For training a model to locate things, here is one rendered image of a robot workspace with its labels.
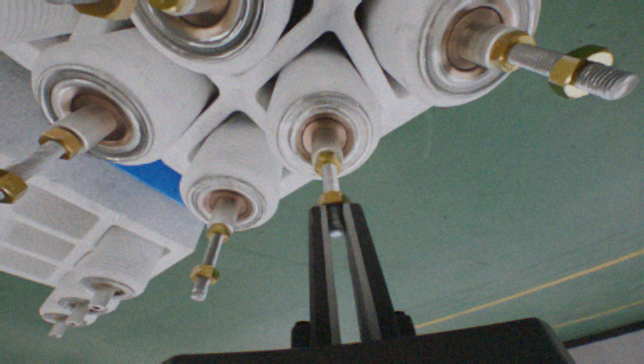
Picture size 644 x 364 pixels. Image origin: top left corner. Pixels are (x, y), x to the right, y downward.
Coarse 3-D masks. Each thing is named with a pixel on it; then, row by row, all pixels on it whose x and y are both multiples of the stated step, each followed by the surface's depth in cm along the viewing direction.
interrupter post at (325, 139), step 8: (320, 128) 17; (328, 128) 17; (312, 136) 17; (320, 136) 16; (328, 136) 16; (336, 136) 16; (312, 144) 16; (320, 144) 15; (328, 144) 15; (336, 144) 15; (312, 152) 15; (320, 152) 15; (336, 152) 15; (312, 160) 15
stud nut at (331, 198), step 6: (330, 192) 12; (336, 192) 12; (342, 192) 12; (324, 198) 11; (330, 198) 11; (336, 198) 11; (342, 198) 11; (348, 198) 12; (318, 204) 12; (324, 204) 11; (330, 204) 11; (336, 204) 11; (342, 204) 11
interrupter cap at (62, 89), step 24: (48, 72) 12; (72, 72) 13; (96, 72) 13; (48, 96) 13; (72, 96) 14; (96, 96) 14; (120, 96) 14; (48, 120) 14; (120, 120) 15; (144, 120) 15; (96, 144) 16; (120, 144) 16; (144, 144) 16
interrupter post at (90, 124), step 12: (84, 108) 14; (96, 108) 14; (60, 120) 12; (72, 120) 13; (84, 120) 13; (96, 120) 14; (108, 120) 15; (72, 132) 12; (84, 132) 13; (96, 132) 14; (108, 132) 15; (84, 144) 13
